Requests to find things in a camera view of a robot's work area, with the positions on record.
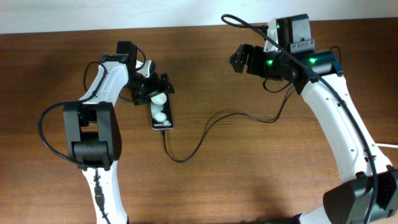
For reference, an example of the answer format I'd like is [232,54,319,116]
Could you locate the black Samsung smartphone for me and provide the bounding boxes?
[150,93,174,130]

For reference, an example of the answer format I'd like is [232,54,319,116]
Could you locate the black charging cable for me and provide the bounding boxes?
[160,45,343,164]

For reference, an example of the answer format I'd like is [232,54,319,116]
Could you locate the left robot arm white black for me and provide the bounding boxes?
[63,41,174,223]

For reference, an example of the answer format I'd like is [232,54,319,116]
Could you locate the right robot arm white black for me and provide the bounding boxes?
[229,14,397,223]

